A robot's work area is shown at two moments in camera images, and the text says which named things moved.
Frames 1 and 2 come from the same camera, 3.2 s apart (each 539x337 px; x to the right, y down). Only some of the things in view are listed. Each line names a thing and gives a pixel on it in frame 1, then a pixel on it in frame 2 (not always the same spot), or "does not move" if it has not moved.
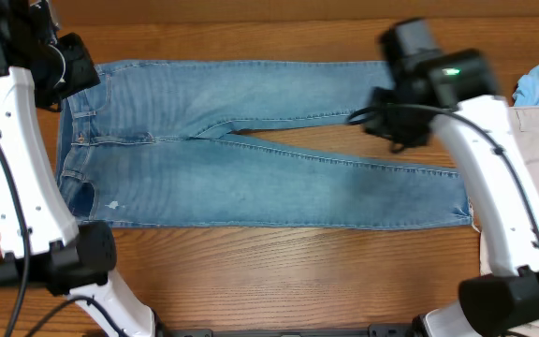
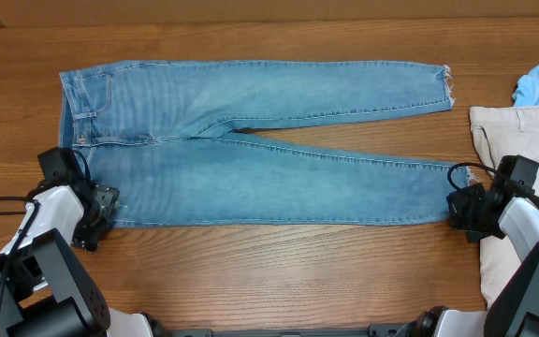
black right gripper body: [397, 124] to [469, 212]
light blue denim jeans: [149, 146] does not move
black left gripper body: [66, 71] to [92, 226]
